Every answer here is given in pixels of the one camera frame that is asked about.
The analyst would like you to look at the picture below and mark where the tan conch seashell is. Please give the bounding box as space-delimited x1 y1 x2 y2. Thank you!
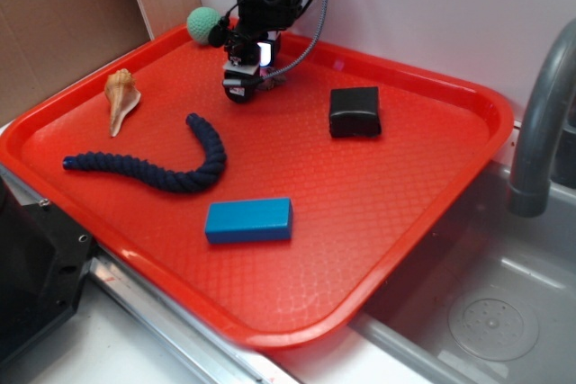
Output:
104 68 141 138

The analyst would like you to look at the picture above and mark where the red plastic tray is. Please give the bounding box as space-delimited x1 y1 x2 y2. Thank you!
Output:
1 26 514 351

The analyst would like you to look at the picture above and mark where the black square block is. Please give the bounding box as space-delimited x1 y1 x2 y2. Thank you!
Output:
328 86 382 138

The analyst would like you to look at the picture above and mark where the braided grey cable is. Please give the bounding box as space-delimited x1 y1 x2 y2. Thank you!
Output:
258 0 329 86

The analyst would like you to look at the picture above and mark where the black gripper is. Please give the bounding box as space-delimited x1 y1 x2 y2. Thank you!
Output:
224 0 304 67

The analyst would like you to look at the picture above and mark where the dark blue twisted rope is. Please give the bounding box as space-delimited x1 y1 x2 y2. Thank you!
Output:
62 112 228 195

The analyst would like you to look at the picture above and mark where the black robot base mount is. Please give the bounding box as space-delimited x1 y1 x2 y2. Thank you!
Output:
1 182 95 368

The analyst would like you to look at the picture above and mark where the brown cardboard panel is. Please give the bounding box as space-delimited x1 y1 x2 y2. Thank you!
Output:
1 0 200 124

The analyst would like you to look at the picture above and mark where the green foam ball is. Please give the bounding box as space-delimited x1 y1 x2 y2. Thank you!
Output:
186 6 221 45

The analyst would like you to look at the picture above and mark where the brown wood chip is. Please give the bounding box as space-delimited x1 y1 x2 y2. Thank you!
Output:
257 67 287 91

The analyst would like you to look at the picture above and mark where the grey sink basin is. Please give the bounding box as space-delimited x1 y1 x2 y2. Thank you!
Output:
351 165 575 383

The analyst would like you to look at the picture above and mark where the blue rectangular block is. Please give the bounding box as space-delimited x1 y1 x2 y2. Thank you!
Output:
204 198 293 245

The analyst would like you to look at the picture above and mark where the grey sink faucet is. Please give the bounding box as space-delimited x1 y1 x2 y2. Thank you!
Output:
507 21 575 218

